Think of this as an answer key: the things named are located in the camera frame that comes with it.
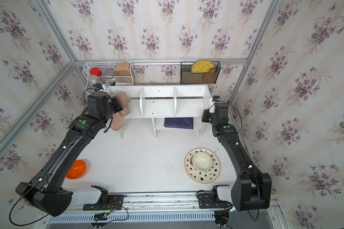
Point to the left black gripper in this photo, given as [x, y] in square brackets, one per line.
[117, 102]

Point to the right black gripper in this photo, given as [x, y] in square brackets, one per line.
[204, 118]

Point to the white wooden bookshelf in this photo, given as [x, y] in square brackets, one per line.
[157, 102]

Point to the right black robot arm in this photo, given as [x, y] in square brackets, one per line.
[252, 188]

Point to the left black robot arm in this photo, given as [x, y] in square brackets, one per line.
[44, 191]

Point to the clear plastic water bottle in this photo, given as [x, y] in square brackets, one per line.
[93, 79]

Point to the brown round coaster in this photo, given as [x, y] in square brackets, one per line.
[209, 78]

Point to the brown cardboard box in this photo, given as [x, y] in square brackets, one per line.
[124, 73]

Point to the black mesh basket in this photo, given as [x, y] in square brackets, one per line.
[189, 78]

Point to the cream ceramic bowl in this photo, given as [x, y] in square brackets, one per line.
[202, 161]

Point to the yellow round woven mat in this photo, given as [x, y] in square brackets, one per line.
[202, 66]

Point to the star patterned plate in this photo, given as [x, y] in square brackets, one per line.
[202, 177]

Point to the orange plastic bowl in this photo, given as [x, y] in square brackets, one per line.
[77, 170]

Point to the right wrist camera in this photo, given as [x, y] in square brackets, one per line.
[215, 99]

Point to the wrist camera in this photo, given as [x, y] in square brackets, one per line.
[215, 99]
[98, 87]

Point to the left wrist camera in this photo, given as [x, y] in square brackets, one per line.
[98, 87]

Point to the white wire basket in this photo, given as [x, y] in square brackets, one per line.
[107, 77]

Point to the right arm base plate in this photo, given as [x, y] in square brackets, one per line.
[207, 201]

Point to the aluminium mounting rail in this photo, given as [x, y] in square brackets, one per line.
[136, 201]

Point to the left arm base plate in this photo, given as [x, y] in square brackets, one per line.
[114, 202]

